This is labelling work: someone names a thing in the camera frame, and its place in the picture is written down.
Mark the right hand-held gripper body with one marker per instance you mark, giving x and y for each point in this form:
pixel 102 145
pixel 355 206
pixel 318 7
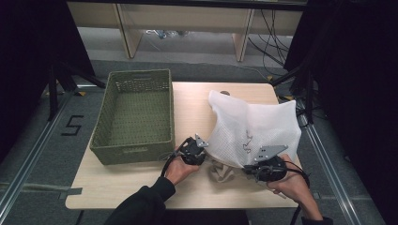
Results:
pixel 270 168

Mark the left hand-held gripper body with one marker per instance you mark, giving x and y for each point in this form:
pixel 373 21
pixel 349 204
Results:
pixel 193 153

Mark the beige garment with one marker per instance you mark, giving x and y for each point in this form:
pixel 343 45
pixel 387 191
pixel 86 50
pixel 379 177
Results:
pixel 222 173

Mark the white mesh laundry bag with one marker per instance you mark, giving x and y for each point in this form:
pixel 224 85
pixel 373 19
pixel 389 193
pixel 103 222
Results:
pixel 256 122

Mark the green woven basket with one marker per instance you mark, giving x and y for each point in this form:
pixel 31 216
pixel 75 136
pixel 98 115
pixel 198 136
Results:
pixel 137 118

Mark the person's left hand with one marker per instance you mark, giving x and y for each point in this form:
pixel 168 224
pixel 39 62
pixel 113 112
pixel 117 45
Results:
pixel 178 170

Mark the person's right hand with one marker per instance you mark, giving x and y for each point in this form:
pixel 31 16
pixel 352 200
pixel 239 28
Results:
pixel 294 187

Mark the grey table grommet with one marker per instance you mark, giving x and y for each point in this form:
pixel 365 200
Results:
pixel 225 92

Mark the yellow floor tape piece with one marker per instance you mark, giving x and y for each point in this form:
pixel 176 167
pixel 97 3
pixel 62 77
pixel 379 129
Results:
pixel 82 93
pixel 288 97

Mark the black metal stand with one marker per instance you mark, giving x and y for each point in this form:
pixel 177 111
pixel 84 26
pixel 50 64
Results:
pixel 52 93
pixel 309 93

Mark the black curtain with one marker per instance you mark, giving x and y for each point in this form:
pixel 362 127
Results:
pixel 28 56
pixel 359 93

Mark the crumpled clear plastic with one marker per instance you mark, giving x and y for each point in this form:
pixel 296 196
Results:
pixel 165 33

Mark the light wooden desk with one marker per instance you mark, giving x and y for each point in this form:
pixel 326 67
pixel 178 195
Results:
pixel 187 17

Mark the grey floor strip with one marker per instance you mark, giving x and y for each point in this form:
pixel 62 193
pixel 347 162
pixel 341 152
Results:
pixel 40 189

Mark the aluminium floor rail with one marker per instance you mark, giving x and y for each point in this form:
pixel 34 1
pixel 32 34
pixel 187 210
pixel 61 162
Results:
pixel 331 178
pixel 34 153

